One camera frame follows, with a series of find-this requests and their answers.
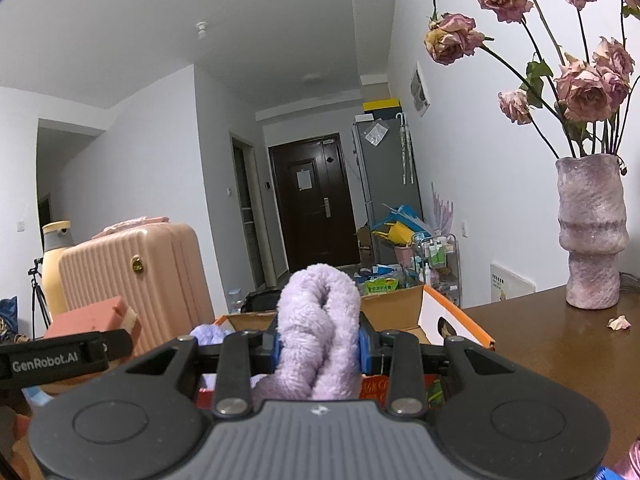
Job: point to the purple feather wall decoration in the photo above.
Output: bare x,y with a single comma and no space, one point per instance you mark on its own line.
442,210

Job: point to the brown cardboard carton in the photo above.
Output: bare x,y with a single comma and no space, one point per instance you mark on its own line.
364,245

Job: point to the blue packet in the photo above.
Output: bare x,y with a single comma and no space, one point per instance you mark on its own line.
607,474

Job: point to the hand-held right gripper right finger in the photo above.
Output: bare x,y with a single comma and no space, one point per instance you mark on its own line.
363,352

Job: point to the grey interior door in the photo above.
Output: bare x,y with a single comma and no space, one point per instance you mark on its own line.
247,210

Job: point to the red and orange cardboard box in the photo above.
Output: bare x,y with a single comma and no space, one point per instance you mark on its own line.
395,305

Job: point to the green packet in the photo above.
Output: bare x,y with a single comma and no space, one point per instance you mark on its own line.
381,286

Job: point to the dark brown entrance door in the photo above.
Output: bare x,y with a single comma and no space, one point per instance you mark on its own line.
312,210

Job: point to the black bag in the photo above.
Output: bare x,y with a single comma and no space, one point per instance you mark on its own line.
262,300

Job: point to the yellow paper bag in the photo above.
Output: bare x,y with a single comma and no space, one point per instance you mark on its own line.
397,234

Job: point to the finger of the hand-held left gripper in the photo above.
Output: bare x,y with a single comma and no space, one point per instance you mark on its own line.
117,344

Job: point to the pink plastic bin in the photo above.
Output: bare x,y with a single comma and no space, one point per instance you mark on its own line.
404,253

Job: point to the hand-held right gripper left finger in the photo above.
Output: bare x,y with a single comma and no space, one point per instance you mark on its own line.
276,352

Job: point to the white wall socket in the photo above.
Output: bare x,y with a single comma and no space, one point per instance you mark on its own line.
465,229

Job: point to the lilac terry towel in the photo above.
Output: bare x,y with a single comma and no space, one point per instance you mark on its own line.
310,320

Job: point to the white wall panel box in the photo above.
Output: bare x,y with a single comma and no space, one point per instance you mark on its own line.
420,89

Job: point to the blue tissue pack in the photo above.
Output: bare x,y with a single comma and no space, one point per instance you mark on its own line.
37,397

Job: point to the bunch of dried pink roses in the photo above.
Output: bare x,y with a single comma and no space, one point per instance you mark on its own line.
580,85

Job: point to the purple felt vase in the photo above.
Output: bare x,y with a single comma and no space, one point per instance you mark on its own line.
592,230

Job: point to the fallen pink petal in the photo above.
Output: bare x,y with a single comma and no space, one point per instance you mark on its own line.
619,323

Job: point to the pink folded cloth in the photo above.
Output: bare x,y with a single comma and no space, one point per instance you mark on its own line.
130,226

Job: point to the grey refrigerator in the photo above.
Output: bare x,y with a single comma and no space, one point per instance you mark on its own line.
385,175

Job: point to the yellow and black box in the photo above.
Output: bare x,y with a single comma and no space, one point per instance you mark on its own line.
382,105

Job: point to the yellow insulated bottle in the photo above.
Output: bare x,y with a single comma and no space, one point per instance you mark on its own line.
52,270

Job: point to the pink ribbed suitcase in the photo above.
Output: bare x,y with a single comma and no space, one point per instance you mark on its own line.
160,270

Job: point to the black tripod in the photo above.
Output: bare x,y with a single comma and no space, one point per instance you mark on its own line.
36,290

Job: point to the paper notice on door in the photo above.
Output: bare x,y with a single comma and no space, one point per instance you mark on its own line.
304,180

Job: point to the white flat board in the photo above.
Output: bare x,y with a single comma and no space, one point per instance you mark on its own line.
512,285

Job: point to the ceiling sprinkler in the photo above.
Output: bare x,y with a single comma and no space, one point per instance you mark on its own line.
202,30

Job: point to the clear plastic bag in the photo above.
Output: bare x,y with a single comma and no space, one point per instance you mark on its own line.
376,132

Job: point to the pink and cream sponge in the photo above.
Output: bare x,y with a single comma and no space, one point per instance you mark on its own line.
90,317

